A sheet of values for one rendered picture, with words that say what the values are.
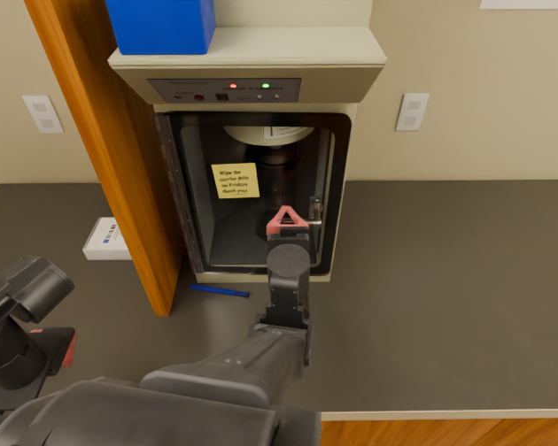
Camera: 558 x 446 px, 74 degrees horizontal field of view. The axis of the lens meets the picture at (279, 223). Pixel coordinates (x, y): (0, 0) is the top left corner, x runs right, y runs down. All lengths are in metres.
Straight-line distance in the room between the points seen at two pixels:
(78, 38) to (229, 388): 0.47
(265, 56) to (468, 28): 0.74
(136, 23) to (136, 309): 0.63
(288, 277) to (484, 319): 0.59
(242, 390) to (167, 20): 0.39
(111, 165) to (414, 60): 0.80
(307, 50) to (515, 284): 0.79
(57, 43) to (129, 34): 0.10
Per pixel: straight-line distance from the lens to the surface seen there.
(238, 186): 0.68
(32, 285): 0.54
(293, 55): 0.47
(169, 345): 0.85
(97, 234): 1.07
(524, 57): 1.23
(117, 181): 0.63
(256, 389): 0.18
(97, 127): 0.58
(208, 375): 0.19
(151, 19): 0.48
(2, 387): 0.61
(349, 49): 0.49
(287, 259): 0.49
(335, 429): 0.96
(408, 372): 0.84
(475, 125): 1.27
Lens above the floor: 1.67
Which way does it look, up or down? 44 degrees down
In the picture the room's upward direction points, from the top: straight up
